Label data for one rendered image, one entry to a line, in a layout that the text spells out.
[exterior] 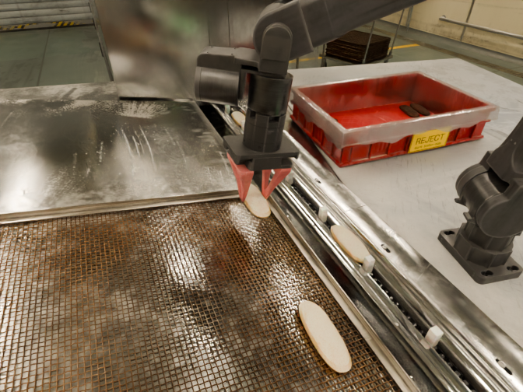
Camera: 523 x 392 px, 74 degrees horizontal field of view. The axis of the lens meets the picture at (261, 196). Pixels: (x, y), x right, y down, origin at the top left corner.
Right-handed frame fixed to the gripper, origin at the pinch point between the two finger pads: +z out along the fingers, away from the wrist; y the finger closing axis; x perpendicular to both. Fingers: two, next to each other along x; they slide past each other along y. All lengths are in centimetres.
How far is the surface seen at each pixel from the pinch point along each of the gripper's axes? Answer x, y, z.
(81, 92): -99, 28, 16
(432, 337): 27.6, -15.8, 6.8
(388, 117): -37, -62, 3
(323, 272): 14.5, -6.1, 5.1
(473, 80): -53, -116, -6
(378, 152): -17.7, -42.0, 3.8
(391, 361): 29.2, -6.4, 5.0
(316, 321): 22.1, -0.2, 4.3
